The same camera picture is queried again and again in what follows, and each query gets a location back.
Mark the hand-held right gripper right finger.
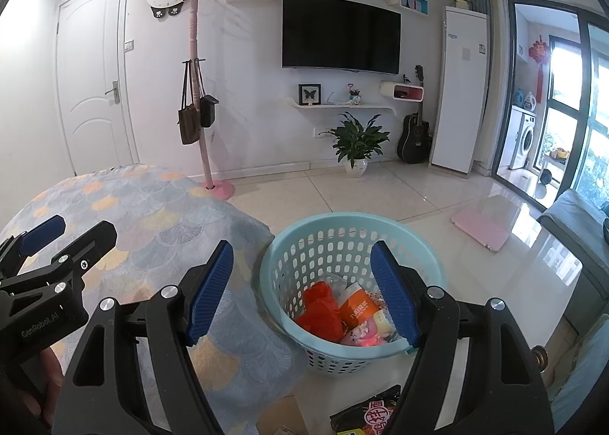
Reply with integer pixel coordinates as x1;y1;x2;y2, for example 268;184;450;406
370;240;555;435

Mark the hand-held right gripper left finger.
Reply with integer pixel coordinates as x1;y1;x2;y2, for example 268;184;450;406
50;240;235;435

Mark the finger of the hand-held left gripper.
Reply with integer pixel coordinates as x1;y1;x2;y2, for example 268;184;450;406
0;215;66;276
0;221;117;307

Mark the orange snack packet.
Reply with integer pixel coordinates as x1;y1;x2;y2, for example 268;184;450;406
338;291;381;324

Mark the pink yellow packet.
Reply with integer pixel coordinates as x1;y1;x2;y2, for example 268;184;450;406
340;311;398;347

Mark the clear plastic bottle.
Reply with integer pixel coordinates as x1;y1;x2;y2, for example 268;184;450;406
321;273;360;305

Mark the red plastic bag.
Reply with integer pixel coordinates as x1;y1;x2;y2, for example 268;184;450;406
294;283;346;343

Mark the light blue plastic basket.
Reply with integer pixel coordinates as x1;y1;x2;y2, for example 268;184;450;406
259;212;448;377

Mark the person's left hand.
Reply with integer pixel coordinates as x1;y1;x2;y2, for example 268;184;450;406
24;348;65;421

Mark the scale patterned tablecloth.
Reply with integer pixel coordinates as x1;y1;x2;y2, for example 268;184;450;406
0;163;310;435

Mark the pink flat board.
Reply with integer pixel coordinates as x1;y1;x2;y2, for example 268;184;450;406
451;206;513;253

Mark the black red snack packet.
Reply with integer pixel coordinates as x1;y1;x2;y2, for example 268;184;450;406
330;385;403;435

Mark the black guitar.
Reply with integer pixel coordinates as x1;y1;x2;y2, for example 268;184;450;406
397;64;434;164

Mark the brown hanging bag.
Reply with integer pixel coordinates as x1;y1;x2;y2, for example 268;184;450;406
178;61;203;146

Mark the white door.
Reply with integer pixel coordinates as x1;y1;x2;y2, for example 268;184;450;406
56;0;139;176

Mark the green potted plant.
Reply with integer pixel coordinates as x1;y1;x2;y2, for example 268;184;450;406
326;111;392;178

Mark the black hanging bag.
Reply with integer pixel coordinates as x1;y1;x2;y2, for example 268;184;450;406
193;61;220;128

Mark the grey sofa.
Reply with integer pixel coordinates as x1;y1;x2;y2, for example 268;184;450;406
537;188;609;336

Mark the white washing machine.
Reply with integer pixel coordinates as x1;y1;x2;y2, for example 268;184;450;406
507;106;538;170

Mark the white pink cube shelf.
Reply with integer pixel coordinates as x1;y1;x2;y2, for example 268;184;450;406
379;81;424;102

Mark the light blue cloth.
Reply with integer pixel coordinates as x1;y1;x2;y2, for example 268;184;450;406
547;321;609;426

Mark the framed butterfly picture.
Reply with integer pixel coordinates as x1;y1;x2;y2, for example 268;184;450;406
298;83;322;107

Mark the pink coat rack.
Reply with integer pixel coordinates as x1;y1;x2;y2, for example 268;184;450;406
174;0;235;200

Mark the red knot ornament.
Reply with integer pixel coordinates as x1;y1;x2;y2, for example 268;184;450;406
529;36;550;100

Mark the sliding glass door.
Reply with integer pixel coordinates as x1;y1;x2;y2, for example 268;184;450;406
492;0;609;212

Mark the curved white wall shelf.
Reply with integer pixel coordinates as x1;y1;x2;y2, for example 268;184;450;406
285;97;397;116

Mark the black wall television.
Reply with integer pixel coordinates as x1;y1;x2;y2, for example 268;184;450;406
282;0;402;75

